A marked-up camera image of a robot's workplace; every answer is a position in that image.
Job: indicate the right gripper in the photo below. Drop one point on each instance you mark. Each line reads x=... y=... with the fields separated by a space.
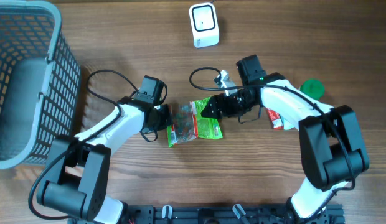
x=216 y=100

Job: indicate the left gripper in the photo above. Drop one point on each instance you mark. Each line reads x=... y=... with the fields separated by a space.
x=167 y=111

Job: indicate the green snack bag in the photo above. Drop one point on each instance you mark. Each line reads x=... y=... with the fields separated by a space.
x=206 y=128

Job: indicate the red candy bar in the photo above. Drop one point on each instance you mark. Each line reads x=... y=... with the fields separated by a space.
x=275 y=119

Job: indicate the green lid jar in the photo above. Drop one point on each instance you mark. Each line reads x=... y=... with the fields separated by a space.
x=313 y=88

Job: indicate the clear gummy candy bag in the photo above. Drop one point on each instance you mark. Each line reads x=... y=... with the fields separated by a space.
x=183 y=128

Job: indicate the mint green wipes pack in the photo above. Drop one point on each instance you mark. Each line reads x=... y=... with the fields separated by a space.
x=286 y=124

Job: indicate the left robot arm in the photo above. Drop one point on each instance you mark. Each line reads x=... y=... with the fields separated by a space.
x=75 y=177

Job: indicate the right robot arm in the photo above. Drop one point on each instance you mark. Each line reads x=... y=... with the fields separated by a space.
x=332 y=148

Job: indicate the white barcode scanner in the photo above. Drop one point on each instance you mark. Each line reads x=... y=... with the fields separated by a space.
x=204 y=25

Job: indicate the grey plastic mesh basket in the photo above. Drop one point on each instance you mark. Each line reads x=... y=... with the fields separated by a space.
x=40 y=81

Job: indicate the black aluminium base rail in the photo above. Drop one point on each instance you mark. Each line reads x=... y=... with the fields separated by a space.
x=262 y=214

